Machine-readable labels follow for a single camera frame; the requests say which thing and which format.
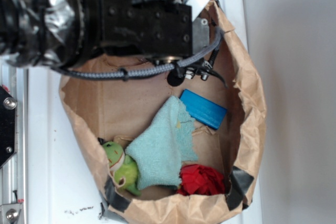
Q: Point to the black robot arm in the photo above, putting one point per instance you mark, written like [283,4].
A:
[67,33]

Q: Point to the metal corner bracket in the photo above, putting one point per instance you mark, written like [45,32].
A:
[10,213]

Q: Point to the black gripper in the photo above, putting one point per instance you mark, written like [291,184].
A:
[153,28]

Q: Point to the aluminium extrusion rail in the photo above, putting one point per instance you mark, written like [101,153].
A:
[14,172]

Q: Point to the blue rectangular block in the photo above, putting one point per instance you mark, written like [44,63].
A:
[203,110]

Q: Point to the teal terry cloth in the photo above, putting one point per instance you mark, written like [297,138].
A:
[162,148]

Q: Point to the green plush frog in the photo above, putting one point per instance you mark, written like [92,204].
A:
[123,168]

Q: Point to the red crumpled tissue paper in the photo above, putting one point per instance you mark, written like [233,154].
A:
[200,180]

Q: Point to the brown paper bag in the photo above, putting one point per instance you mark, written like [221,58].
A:
[120,111]

